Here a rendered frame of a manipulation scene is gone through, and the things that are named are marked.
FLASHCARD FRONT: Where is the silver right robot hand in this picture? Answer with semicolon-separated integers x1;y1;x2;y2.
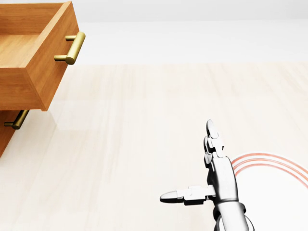
159;119;240;206

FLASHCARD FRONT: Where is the wooden cabinet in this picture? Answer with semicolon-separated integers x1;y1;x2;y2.
0;110;20;158

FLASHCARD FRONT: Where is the white plate with red rings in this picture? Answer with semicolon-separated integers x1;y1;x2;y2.
231;152;308;231

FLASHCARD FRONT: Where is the closed wooden drawer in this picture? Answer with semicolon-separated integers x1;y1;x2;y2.
0;110;20;157

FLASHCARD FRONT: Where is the open wooden drawer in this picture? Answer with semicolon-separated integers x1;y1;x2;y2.
0;0;80;112

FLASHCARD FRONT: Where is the brass handle of open drawer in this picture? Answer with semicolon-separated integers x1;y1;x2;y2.
53;31;86;65

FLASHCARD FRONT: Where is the brass handle of closed drawer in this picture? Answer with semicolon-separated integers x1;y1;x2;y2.
3;109;30;130

